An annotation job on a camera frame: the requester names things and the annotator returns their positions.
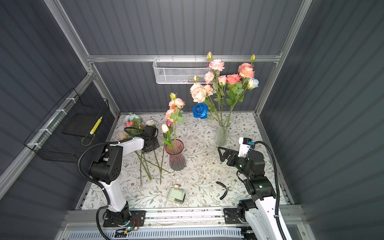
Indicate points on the small pink rose spray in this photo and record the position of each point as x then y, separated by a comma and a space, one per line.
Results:
174, 114

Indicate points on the flower bunch on table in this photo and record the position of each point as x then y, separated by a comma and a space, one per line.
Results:
132, 141

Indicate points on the aluminium front rail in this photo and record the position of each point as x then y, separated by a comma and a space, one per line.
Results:
177, 217

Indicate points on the cream white flower spray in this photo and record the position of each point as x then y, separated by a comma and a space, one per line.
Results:
209, 79

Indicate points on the pink rose stem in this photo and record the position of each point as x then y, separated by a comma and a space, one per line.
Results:
222, 80

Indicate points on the orange pink peony spray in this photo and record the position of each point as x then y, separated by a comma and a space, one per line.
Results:
246, 71

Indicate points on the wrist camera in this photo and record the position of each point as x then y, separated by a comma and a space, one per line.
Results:
150, 131
246, 144

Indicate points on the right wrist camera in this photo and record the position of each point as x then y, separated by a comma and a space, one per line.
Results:
246, 144

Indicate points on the pink peony flower spray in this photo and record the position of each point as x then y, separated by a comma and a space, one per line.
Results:
217, 66

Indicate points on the dark red glass vase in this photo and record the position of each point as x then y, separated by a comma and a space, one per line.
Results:
177, 159

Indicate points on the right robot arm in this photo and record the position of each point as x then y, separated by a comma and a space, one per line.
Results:
262, 211

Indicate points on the white wire wall basket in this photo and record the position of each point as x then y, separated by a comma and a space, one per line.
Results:
173, 72

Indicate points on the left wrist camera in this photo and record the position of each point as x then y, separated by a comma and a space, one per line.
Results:
150, 131

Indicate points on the pink tulip bud stem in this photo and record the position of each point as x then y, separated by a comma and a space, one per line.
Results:
167, 136

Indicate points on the coral red rose stem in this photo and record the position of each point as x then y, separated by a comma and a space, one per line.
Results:
231, 94

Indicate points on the black wire wall basket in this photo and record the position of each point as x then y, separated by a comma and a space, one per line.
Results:
66, 135

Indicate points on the white blue rose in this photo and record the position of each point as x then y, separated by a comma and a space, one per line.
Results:
252, 84

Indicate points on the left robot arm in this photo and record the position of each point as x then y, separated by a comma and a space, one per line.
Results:
106, 171

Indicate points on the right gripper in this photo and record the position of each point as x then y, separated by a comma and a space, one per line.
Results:
234, 155

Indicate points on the cream rose stem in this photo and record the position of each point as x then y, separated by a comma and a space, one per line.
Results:
198, 93

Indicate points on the clear frosted glass vase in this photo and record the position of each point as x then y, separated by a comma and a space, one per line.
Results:
221, 137

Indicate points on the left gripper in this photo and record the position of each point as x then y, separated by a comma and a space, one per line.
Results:
156, 145

